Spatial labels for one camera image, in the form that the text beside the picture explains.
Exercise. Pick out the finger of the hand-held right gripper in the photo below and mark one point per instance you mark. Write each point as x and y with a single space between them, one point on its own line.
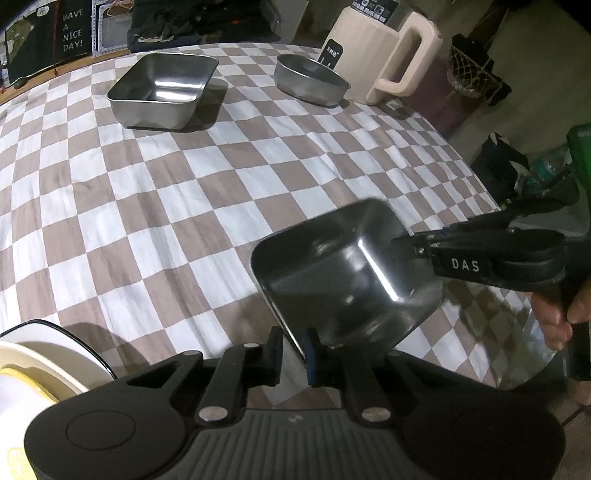
411 249
485 221

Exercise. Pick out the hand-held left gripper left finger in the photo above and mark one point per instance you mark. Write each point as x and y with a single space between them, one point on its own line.
274 355

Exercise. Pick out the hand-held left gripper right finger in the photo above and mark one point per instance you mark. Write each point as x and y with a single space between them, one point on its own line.
314 357

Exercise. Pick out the small square steel container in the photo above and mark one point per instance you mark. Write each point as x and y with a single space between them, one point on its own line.
341 281

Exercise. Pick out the square white leaf-print plate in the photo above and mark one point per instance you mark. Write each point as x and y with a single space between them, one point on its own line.
69 341

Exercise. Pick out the lemon-print ceramic bowl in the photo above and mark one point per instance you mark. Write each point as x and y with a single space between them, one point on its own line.
18 408

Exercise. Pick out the person's right hand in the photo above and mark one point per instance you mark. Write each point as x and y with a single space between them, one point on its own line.
549 318

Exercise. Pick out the dark bag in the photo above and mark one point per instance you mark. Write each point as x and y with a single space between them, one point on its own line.
498 161

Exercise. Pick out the green box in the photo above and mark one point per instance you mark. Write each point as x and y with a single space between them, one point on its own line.
581 152

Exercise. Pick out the net bag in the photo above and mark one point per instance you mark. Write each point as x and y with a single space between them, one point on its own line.
480 69

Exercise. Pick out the round steel container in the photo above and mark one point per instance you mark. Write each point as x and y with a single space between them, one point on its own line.
309 81

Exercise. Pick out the checkered tablecloth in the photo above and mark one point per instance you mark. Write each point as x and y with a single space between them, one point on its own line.
138 207

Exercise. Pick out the beige electric kettle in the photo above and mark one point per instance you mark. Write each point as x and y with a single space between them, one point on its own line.
360 46

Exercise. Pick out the large square steel tray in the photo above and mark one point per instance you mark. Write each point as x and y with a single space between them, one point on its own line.
161 92

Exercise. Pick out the dark cloth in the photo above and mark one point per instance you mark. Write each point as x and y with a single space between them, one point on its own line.
207 23

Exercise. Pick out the black lettered banner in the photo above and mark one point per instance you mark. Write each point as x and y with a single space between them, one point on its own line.
74 32

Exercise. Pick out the white metal frame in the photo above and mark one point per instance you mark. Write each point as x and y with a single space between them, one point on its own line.
95 27

